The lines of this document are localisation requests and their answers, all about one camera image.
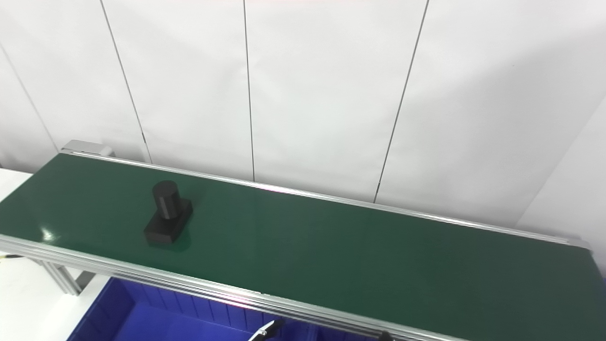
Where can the grey conveyor motor housing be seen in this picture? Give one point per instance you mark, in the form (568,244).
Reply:
(87,148)

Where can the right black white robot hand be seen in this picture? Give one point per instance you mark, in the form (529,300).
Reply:
(386,337)

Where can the black cylinder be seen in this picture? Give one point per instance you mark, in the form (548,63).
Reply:
(165,222)

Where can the aluminium conveyor leg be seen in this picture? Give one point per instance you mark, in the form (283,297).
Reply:
(64,277)

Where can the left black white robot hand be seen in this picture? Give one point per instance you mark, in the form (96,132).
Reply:
(267,330)

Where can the green conveyor belt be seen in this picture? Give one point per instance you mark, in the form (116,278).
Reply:
(331,255)

